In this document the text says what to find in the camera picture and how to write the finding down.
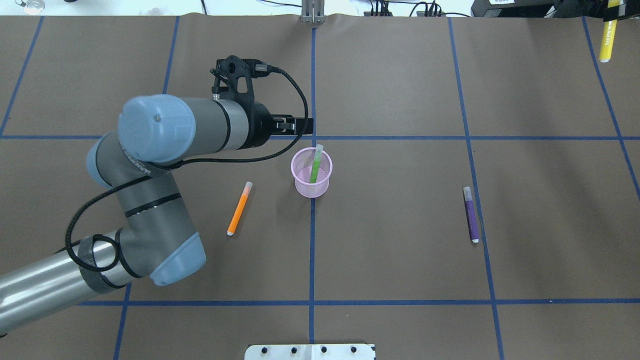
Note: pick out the orange highlighter pen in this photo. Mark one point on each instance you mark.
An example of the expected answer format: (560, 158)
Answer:
(238, 212)

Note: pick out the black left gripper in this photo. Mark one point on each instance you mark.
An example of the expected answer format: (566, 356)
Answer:
(259, 125)

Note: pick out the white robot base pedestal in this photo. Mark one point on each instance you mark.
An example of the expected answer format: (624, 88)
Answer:
(327, 351)

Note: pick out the purple highlighter pen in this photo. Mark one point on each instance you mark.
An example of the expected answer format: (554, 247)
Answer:
(470, 211)

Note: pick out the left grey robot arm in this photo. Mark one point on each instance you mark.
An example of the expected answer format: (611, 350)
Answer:
(156, 134)

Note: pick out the green highlighter pen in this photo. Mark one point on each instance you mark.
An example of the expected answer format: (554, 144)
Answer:
(317, 161)

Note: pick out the pink mesh pen holder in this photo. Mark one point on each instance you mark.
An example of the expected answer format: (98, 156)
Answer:
(300, 167)

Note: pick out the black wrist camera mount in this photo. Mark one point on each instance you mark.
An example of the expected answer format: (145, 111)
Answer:
(234, 79)

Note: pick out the yellow highlighter pen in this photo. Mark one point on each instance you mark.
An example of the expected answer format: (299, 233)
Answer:
(610, 15)

